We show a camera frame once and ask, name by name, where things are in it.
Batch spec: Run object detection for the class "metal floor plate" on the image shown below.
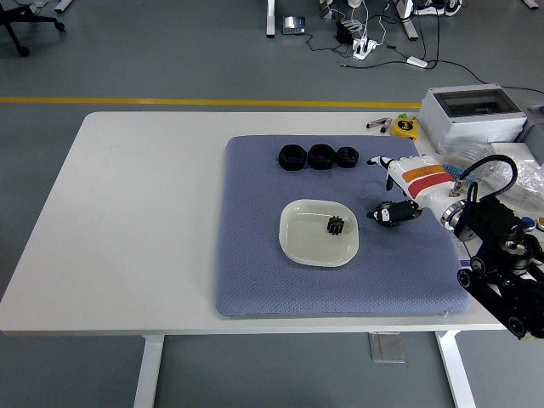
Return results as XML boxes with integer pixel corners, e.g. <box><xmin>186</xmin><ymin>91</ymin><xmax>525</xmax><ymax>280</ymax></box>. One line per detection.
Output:
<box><xmin>368</xmin><ymin>331</ymin><xmax>407</xmax><ymax>364</ymax></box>

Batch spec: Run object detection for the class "large black gear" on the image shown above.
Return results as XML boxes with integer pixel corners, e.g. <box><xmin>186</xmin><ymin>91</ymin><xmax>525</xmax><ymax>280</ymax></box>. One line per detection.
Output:
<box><xmin>367</xmin><ymin>201</ymin><xmax>400</xmax><ymax>229</ymax></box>

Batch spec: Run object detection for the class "white table leg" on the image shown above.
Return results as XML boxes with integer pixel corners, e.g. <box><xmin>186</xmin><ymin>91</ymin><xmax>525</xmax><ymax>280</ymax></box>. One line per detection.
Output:
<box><xmin>435</xmin><ymin>331</ymin><xmax>477</xmax><ymax>408</ymax></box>
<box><xmin>133</xmin><ymin>334</ymin><xmax>167</xmax><ymax>408</ymax></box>

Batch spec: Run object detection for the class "white flat box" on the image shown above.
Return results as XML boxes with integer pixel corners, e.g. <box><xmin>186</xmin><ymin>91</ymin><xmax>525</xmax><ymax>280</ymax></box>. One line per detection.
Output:
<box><xmin>490</xmin><ymin>142</ymin><xmax>544</xmax><ymax>167</ymax></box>

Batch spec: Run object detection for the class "clear bag of screws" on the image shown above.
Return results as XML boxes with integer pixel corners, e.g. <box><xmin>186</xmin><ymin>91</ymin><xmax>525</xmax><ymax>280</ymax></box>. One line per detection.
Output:
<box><xmin>478</xmin><ymin>159</ymin><xmax>544</xmax><ymax>207</ymax></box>

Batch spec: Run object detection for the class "long black floor cable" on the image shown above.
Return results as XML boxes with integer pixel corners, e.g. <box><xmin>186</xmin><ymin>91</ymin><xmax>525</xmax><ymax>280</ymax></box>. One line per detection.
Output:
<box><xmin>338</xmin><ymin>40</ymin><xmax>499</xmax><ymax>86</ymax></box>

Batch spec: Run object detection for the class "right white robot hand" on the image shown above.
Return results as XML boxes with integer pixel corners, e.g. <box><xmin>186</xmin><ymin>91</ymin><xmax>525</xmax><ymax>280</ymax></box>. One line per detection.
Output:
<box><xmin>365</xmin><ymin>155</ymin><xmax>462</xmax><ymax>229</ymax></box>

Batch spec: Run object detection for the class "large black hex nut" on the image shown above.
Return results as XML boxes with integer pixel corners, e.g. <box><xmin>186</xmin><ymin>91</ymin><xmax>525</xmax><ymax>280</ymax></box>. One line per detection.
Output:
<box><xmin>278</xmin><ymin>144</ymin><xmax>307</xmax><ymax>172</ymax></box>
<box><xmin>307</xmin><ymin>143</ymin><xmax>337</xmax><ymax>171</ymax></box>

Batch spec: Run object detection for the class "small black gear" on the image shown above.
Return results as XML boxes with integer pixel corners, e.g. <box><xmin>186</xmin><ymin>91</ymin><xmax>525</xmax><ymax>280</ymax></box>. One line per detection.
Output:
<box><xmin>326</xmin><ymin>215</ymin><xmax>350</xmax><ymax>237</ymax></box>

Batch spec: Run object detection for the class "clear bag of blue parts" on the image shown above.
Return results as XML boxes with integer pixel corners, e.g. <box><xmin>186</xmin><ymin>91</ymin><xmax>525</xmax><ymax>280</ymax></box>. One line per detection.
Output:
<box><xmin>437</xmin><ymin>142</ymin><xmax>494</xmax><ymax>188</ymax></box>

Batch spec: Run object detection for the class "grey electrical enclosure box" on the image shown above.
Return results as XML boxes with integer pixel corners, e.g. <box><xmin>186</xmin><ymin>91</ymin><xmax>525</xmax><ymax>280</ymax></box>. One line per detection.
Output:
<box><xmin>418</xmin><ymin>83</ymin><xmax>529</xmax><ymax>154</ymax></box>

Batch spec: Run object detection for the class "black office chair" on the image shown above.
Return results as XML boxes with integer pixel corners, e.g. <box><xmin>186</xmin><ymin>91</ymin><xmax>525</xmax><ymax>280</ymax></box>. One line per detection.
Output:
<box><xmin>0</xmin><ymin>0</ymin><xmax>67</xmax><ymax>58</ymax></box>

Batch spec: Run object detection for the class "white square dish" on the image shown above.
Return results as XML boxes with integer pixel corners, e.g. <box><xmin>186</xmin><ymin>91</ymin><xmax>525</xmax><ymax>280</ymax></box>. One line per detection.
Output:
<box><xmin>278</xmin><ymin>198</ymin><xmax>361</xmax><ymax>269</ymax></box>

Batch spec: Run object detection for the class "yellow tape measure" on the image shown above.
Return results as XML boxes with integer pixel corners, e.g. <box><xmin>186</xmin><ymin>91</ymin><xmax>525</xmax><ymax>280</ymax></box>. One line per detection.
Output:
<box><xmin>390</xmin><ymin>113</ymin><xmax>420</xmax><ymax>140</ymax></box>

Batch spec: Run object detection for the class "white power strip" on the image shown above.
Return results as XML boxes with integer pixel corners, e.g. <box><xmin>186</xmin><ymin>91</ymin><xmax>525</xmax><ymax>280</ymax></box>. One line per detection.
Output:
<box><xmin>352</xmin><ymin>37</ymin><xmax>379</xmax><ymax>60</ymax></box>

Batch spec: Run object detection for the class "purple-edged card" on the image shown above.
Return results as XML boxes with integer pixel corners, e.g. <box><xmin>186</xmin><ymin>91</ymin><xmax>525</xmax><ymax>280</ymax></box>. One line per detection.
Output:
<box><xmin>450</xmin><ymin>235</ymin><xmax>473</xmax><ymax>269</ymax></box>

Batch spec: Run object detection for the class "blue-grey textured mat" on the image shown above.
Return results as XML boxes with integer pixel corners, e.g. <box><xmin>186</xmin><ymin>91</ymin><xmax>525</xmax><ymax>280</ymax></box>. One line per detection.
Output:
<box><xmin>214</xmin><ymin>134</ymin><xmax>472</xmax><ymax>318</ymax></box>

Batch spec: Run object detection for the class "grey metal box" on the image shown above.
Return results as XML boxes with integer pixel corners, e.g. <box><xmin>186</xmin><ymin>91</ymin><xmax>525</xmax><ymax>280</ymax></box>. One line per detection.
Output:
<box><xmin>513</xmin><ymin>104</ymin><xmax>544</xmax><ymax>144</ymax></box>

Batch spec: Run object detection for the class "small black hex nut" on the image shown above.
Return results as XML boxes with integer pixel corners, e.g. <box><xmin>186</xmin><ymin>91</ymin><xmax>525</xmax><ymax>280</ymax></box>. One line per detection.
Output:
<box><xmin>336</xmin><ymin>146</ymin><xmax>361</xmax><ymax>170</ymax></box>

